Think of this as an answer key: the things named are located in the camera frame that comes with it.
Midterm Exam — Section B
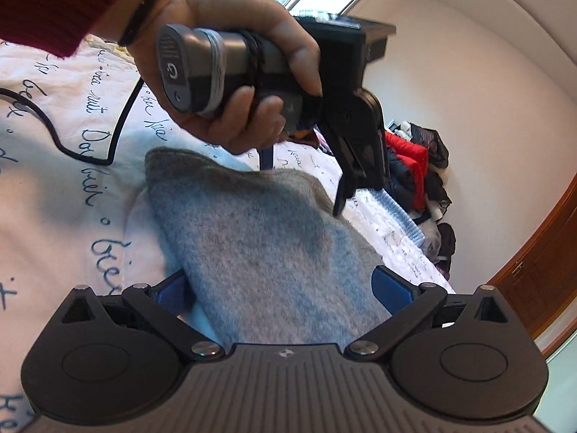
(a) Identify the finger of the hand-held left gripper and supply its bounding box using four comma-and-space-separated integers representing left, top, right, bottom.
321, 89, 389, 217

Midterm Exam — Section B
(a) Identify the white script-print bed blanket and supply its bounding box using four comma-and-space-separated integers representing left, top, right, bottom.
0, 34, 457, 433

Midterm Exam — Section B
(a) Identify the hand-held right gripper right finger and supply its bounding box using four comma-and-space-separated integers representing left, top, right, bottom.
343, 265, 512, 362

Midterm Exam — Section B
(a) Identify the grey and navy knit sweater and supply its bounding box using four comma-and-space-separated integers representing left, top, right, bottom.
144, 146, 394, 349

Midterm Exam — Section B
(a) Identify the light blue knit blanket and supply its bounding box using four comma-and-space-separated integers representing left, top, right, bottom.
382, 191, 425, 245

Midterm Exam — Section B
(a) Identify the pile of clothes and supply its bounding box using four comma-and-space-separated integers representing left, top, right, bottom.
382, 119, 459, 277

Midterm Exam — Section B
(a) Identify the person's left hand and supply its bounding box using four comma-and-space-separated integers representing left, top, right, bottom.
121, 0, 324, 155

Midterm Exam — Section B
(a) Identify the person's left forearm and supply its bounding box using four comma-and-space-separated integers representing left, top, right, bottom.
0, 0, 182, 60

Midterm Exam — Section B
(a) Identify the wooden door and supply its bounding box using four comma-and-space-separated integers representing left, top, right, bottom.
484, 189, 577, 353

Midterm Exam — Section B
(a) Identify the black cable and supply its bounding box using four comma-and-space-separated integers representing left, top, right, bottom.
0, 79, 146, 166

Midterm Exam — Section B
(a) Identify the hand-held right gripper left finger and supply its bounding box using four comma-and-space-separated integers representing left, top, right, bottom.
61, 268, 226, 362

